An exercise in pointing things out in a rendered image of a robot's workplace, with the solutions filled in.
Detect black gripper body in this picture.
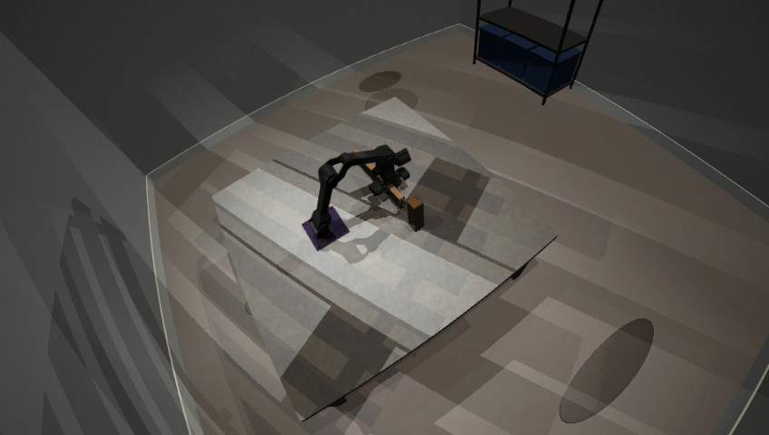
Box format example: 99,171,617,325
369,167,410,197

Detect brown wooden post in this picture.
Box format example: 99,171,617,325
406,195,424,232

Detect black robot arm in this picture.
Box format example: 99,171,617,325
309,144,412,243

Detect brown wooden board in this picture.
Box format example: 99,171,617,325
353,148,406,210

